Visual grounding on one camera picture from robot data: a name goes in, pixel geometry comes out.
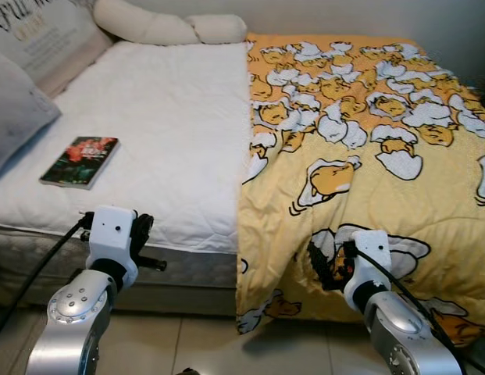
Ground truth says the dark cover paperback book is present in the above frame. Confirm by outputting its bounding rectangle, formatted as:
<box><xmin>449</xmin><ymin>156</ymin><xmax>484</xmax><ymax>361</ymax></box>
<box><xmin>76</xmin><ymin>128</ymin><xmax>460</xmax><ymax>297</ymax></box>
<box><xmin>39</xmin><ymin>137</ymin><xmax>119</xmax><ymax>191</ymax></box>

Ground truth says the yellow cartoon print blanket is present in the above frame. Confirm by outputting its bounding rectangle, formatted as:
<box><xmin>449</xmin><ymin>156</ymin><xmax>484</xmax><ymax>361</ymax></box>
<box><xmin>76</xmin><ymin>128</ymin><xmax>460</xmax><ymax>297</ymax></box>
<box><xmin>234</xmin><ymin>33</ymin><xmax>485</xmax><ymax>348</ymax></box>

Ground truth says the grey embroidered pillow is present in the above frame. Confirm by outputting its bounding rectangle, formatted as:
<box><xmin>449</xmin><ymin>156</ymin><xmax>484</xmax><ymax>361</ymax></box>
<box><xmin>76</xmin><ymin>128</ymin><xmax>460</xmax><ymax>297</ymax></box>
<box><xmin>0</xmin><ymin>51</ymin><xmax>62</xmax><ymax>180</ymax></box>

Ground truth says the grey quilted mattress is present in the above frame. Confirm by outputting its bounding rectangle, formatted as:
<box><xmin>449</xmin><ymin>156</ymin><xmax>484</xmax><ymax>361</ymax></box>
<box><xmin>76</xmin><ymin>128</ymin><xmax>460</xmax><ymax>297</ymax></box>
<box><xmin>0</xmin><ymin>225</ymin><xmax>241</xmax><ymax>290</ymax></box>

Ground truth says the beige bed base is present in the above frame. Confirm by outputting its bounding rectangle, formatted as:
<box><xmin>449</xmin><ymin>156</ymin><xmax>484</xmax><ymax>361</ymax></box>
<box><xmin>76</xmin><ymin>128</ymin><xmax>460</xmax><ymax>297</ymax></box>
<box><xmin>0</xmin><ymin>277</ymin><xmax>239</xmax><ymax>317</ymax></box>

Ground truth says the white quilted mattress pad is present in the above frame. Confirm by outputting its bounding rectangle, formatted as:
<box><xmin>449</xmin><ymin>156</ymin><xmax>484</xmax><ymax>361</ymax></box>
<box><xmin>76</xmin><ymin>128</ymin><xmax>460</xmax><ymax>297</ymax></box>
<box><xmin>0</xmin><ymin>41</ymin><xmax>255</xmax><ymax>255</ymax></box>

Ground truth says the cream long bolster pillow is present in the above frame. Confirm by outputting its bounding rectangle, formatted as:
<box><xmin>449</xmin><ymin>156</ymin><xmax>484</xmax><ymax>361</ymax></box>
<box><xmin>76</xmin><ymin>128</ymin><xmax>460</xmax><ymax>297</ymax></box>
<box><xmin>92</xmin><ymin>0</ymin><xmax>248</xmax><ymax>46</ymax></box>

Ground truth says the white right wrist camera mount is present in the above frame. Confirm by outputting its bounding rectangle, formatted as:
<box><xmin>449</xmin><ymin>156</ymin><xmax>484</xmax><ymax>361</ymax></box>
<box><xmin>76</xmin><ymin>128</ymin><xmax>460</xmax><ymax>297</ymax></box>
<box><xmin>344</xmin><ymin>229</ymin><xmax>393</xmax><ymax>309</ymax></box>

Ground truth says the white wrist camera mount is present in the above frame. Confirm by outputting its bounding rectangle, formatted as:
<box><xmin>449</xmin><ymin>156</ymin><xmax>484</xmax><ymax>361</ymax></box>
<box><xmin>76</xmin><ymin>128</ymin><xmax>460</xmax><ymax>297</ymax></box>
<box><xmin>344</xmin><ymin>229</ymin><xmax>393</xmax><ymax>309</ymax></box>
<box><xmin>86</xmin><ymin>205</ymin><xmax>139</xmax><ymax>270</ymax></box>

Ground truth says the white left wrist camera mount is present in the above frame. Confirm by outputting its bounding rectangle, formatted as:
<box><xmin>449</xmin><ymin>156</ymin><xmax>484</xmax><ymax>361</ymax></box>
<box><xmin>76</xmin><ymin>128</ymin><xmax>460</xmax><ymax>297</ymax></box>
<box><xmin>86</xmin><ymin>205</ymin><xmax>139</xmax><ymax>270</ymax></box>

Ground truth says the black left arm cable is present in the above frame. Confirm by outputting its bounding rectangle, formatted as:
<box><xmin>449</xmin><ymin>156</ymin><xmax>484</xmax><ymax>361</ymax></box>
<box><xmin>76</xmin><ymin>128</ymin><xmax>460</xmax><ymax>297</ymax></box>
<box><xmin>0</xmin><ymin>212</ymin><xmax>95</xmax><ymax>345</ymax></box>

